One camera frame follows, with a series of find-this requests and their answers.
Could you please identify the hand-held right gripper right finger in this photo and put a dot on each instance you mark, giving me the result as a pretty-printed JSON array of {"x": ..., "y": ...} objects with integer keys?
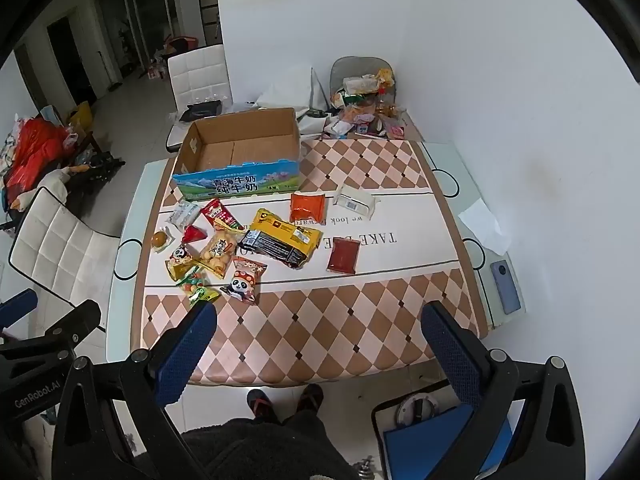
[{"x": 450, "y": 350}]

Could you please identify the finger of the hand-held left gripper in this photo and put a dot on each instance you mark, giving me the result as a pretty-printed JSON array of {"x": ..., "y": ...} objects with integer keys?
[
  {"x": 75, "y": 322},
  {"x": 17, "y": 309}
]

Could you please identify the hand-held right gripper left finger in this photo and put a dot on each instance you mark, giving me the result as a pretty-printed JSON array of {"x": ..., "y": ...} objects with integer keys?
[{"x": 187, "y": 345}]

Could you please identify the silver snack packet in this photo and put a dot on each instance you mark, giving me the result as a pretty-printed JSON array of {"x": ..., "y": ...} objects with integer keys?
[{"x": 182, "y": 213}]

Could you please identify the long red snack packet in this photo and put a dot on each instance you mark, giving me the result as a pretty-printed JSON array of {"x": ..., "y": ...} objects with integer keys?
[{"x": 221, "y": 215}]

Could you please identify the printed cardboard box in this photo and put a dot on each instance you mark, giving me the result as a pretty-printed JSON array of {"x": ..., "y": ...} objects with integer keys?
[{"x": 235, "y": 180}]

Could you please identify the green candy packet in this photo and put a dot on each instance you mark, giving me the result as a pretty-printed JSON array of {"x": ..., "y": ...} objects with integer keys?
[{"x": 198, "y": 285}]

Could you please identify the round metal disc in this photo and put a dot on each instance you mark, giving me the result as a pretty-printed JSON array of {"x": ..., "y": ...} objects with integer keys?
[{"x": 417, "y": 409}]

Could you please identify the white padded chair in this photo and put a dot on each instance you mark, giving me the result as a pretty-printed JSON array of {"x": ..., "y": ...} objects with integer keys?
[
  {"x": 197, "y": 72},
  {"x": 55, "y": 250}
]

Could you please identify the grey-blue phone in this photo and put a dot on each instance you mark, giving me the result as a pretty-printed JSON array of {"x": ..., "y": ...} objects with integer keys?
[{"x": 506, "y": 287}]

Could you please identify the yellow panda snack packet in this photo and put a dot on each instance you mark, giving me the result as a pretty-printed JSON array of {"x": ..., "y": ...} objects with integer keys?
[{"x": 181, "y": 259}]

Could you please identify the orange panda snack packet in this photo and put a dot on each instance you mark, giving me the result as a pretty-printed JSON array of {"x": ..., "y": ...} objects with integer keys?
[{"x": 245, "y": 280}]

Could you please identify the person's left shoe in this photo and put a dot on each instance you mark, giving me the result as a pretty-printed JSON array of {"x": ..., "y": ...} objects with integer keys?
[{"x": 260, "y": 404}]

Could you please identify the person's shoe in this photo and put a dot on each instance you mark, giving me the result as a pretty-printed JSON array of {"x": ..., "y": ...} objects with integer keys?
[
  {"x": 260, "y": 404},
  {"x": 310, "y": 399}
]

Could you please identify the yellow cracker packet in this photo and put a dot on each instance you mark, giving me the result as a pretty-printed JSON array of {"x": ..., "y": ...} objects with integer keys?
[{"x": 217, "y": 254}]

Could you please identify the blue board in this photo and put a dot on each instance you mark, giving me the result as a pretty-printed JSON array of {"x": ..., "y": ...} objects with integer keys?
[{"x": 430, "y": 445}]

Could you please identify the wrapped round brown pastry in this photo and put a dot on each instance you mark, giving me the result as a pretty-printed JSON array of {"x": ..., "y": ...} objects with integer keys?
[{"x": 160, "y": 240}]

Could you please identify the small red triangular packet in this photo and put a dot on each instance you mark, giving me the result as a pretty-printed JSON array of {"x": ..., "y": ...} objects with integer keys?
[{"x": 195, "y": 235}]

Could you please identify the checkered table mat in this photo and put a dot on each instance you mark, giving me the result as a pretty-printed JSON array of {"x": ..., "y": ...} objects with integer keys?
[{"x": 310, "y": 320}]

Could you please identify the white cloth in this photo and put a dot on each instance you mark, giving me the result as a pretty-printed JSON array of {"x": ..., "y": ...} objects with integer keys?
[{"x": 47, "y": 185}]

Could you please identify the white paper sheet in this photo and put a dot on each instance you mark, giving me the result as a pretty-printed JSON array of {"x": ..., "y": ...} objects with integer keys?
[{"x": 482, "y": 225}]

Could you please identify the person's dark trousers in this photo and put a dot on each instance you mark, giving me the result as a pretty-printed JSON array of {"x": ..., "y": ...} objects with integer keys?
[{"x": 270, "y": 450}]

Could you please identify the person's right shoe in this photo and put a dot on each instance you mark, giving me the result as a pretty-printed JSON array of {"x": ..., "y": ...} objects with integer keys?
[{"x": 310, "y": 399}]

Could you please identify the dark red snack packet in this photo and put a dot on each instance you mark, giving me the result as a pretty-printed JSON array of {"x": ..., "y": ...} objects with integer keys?
[{"x": 344, "y": 256}]

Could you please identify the large yellow black packet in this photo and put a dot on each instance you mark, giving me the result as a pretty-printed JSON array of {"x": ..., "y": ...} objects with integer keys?
[{"x": 282, "y": 237}]

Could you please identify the black clutter pile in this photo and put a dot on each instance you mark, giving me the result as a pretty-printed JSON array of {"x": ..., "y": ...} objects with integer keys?
[{"x": 97, "y": 165}]

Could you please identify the red plastic bag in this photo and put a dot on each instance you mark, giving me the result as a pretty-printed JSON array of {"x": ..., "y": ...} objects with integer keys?
[{"x": 37, "y": 147}]

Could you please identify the white snack packet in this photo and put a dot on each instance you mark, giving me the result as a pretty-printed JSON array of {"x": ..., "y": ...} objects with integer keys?
[{"x": 355, "y": 202}]

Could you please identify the black bag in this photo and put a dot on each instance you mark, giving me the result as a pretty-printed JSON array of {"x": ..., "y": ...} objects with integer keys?
[{"x": 204, "y": 110}]

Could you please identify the pile of assorted snack packets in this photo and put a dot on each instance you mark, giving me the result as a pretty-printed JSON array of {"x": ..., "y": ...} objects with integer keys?
[{"x": 367, "y": 110}]

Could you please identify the white plastic bag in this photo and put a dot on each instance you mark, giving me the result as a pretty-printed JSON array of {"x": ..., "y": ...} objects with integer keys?
[{"x": 282, "y": 94}]

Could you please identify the grey chair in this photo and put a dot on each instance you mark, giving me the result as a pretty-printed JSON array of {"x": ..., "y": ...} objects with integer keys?
[{"x": 357, "y": 65}]

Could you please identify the sliding glass door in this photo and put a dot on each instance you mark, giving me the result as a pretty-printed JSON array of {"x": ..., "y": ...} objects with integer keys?
[{"x": 135, "y": 20}]

